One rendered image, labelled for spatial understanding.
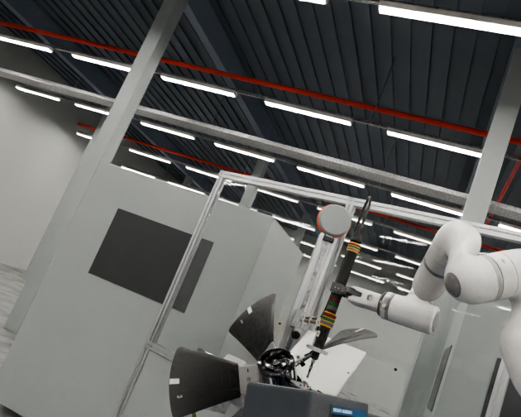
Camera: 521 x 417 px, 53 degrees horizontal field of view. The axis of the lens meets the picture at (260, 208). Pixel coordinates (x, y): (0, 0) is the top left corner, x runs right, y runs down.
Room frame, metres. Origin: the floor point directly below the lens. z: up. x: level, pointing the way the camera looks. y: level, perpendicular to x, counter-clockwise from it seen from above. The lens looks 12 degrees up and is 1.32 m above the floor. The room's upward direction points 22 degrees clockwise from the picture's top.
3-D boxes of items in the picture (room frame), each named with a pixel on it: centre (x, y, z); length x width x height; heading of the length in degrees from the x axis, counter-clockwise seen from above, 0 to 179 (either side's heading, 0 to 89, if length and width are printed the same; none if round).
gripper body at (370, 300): (1.61, -0.42, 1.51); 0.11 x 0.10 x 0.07; 54
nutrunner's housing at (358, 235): (1.67, -0.33, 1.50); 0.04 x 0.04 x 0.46
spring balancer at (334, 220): (2.39, -0.34, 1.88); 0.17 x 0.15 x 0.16; 54
